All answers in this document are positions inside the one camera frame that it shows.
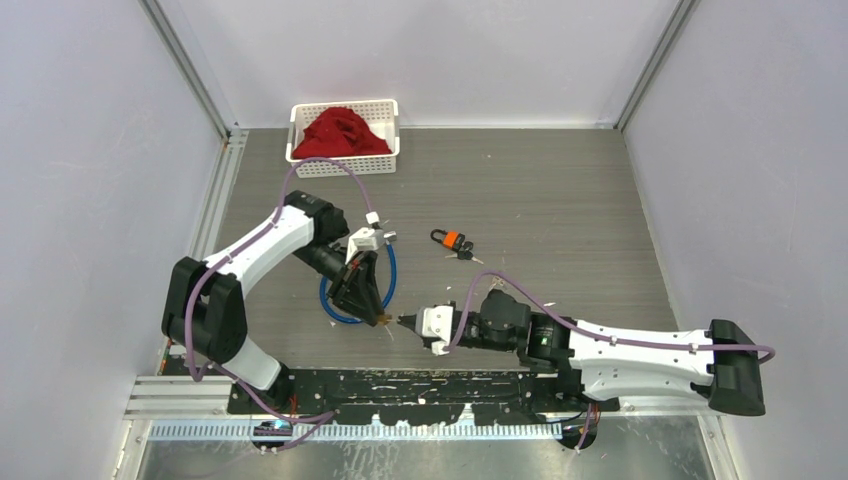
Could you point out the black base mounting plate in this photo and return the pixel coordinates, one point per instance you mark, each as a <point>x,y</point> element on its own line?
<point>430,397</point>

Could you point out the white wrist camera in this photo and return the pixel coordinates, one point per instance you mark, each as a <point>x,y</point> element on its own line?
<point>434,325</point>
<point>369,238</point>

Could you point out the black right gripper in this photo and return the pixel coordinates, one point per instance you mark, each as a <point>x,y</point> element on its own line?
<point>409,321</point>

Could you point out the white perforated plastic basket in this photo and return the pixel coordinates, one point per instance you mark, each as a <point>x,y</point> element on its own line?
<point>381,115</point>

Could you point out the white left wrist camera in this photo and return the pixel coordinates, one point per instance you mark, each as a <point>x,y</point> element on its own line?
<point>369,238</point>

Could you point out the red cloth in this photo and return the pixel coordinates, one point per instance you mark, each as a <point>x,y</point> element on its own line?
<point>339,132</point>

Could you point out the black headed key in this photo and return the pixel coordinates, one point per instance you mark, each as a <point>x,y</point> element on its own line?
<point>465,252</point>

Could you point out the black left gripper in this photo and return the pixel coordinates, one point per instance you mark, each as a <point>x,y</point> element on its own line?
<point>355,290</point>

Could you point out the orange black padlock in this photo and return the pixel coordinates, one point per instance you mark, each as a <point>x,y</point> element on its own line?
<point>451,240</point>

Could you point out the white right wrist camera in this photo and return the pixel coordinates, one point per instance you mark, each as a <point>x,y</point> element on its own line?
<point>434,325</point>

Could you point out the silver key bunch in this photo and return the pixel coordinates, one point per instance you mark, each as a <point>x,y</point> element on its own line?
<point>497,283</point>

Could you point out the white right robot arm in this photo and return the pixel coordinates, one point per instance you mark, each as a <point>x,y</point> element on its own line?
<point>600,363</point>

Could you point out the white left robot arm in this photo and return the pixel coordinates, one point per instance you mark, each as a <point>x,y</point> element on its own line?
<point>205,304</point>

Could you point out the blue cable lock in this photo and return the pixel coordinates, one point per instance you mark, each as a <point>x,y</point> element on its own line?
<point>391,272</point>

